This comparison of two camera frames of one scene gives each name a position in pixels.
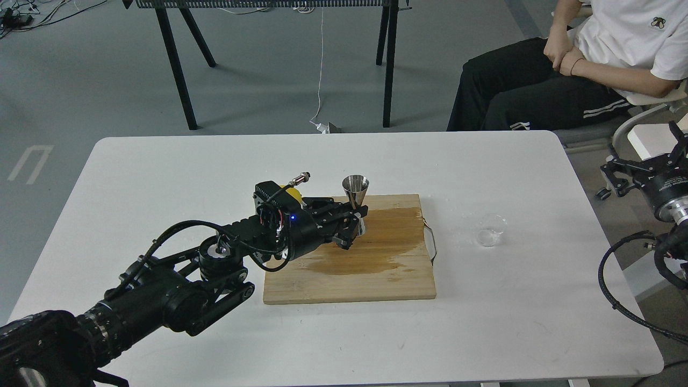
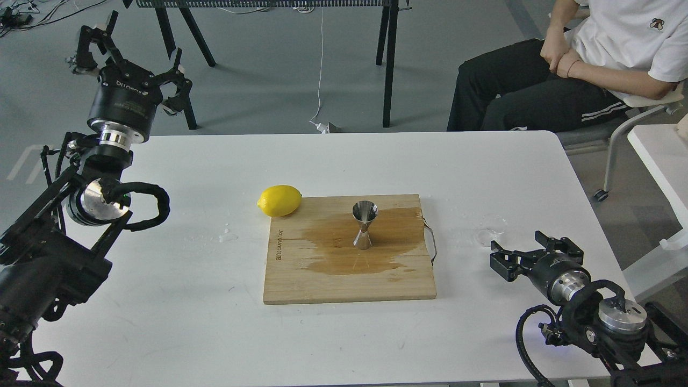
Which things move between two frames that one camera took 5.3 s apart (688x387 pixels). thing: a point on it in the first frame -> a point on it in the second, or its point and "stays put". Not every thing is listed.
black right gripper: x=661 y=187 -> x=558 y=277
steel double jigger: x=356 y=186 -> x=365 y=212
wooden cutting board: x=389 y=261 stays put
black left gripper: x=296 y=226 -> x=123 y=105
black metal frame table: x=386 y=44 stays put
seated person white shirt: x=597 y=54 stays put
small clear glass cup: x=491 y=227 stays put
